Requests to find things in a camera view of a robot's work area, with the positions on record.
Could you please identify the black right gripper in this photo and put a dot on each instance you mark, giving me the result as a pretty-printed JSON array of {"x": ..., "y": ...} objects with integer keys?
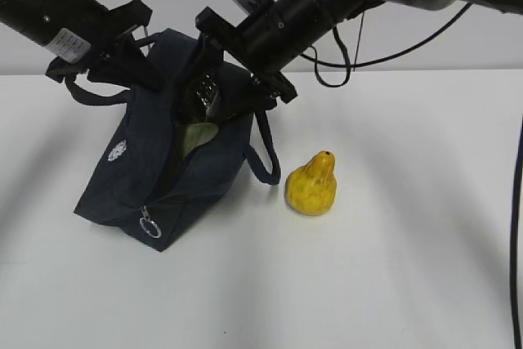
[{"x": 259, "y": 43}]

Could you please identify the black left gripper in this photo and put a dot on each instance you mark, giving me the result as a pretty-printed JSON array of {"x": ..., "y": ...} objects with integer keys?
[{"x": 100, "y": 41}]

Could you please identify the green lidded glass container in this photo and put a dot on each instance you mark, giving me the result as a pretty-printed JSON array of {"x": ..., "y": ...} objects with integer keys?
[{"x": 195, "y": 135}]

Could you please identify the dark blue lunch bag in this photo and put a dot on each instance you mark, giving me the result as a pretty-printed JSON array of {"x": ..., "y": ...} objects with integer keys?
[{"x": 141, "y": 185}]

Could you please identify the yellow pear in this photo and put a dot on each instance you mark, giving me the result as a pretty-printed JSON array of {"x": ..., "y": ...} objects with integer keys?
[{"x": 311, "y": 189}]

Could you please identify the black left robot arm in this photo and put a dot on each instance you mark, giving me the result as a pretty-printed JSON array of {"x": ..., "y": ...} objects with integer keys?
[{"x": 39, "y": 20}]

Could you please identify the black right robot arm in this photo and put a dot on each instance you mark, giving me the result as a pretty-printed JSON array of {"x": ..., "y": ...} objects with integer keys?
[{"x": 309, "y": 20}]

